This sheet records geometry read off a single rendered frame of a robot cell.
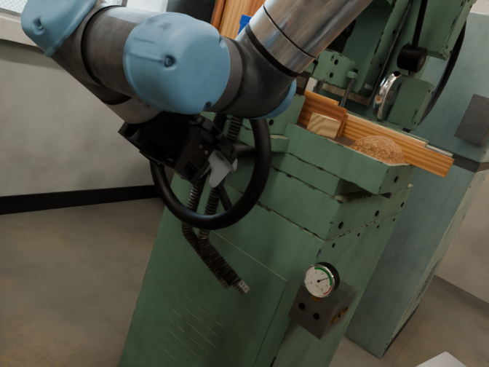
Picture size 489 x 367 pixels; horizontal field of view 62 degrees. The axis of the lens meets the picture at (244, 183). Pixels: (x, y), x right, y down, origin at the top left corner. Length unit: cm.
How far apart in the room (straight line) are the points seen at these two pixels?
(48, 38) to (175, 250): 77
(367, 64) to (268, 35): 69
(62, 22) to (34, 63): 158
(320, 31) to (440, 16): 77
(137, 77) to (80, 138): 186
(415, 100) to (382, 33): 18
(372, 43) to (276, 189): 44
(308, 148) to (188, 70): 55
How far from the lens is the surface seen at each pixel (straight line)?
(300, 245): 87
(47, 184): 221
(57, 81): 204
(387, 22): 110
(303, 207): 85
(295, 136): 86
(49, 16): 40
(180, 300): 112
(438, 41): 114
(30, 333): 152
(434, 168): 92
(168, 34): 32
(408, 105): 111
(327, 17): 41
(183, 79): 32
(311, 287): 81
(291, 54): 41
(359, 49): 110
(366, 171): 80
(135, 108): 46
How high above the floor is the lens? 99
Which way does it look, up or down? 16 degrees down
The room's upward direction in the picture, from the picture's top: 19 degrees clockwise
